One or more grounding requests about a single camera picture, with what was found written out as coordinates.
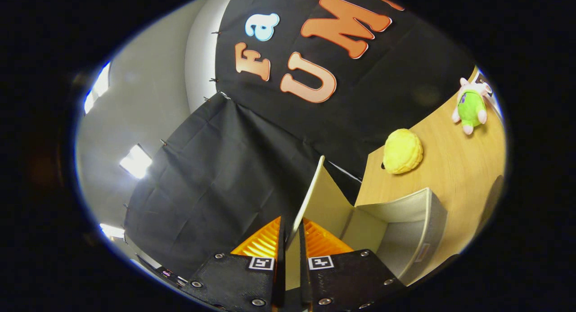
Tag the yellow plush ball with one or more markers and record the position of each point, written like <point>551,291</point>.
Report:
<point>402,152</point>

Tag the narrow ceiling light strip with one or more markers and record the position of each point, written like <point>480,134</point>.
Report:
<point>135,161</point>

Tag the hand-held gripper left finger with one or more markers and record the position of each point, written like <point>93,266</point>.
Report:
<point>281,267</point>

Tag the green and pink plush toy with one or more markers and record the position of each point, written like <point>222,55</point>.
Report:
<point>470,107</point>

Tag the small ceiling light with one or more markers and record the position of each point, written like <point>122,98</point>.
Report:
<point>112,231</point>

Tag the wide ceiling light panel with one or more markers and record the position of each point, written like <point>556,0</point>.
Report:
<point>100,84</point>

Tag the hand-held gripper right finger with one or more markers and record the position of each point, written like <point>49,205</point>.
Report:
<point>303,267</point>

